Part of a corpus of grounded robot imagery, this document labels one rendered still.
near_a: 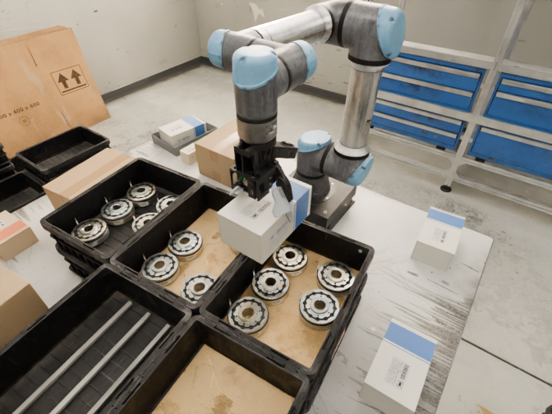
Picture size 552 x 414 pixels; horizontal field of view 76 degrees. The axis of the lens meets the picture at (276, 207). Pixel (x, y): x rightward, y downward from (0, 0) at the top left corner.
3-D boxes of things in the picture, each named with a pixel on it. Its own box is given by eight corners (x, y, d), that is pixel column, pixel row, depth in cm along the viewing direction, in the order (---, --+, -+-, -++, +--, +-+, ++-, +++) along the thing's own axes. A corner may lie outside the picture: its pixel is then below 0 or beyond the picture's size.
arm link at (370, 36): (333, 164, 130) (361, -5, 94) (371, 179, 124) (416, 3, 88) (317, 180, 123) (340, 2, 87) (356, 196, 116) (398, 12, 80)
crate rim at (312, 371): (281, 216, 109) (281, 210, 107) (374, 254, 97) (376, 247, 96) (197, 317, 83) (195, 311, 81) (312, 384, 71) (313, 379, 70)
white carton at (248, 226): (271, 196, 94) (270, 168, 88) (310, 213, 89) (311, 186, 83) (220, 241, 82) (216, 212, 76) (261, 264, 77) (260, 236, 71)
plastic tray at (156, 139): (195, 123, 195) (193, 115, 192) (218, 135, 186) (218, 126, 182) (153, 142, 180) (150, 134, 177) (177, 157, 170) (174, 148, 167)
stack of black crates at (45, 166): (104, 182, 246) (80, 124, 217) (131, 198, 233) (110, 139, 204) (48, 213, 222) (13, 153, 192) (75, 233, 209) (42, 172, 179)
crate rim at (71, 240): (140, 161, 131) (139, 156, 130) (204, 186, 120) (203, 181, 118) (39, 227, 105) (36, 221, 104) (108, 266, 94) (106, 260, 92)
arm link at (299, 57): (274, 30, 70) (238, 45, 64) (323, 42, 65) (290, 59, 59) (273, 70, 76) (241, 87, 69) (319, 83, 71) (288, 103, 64)
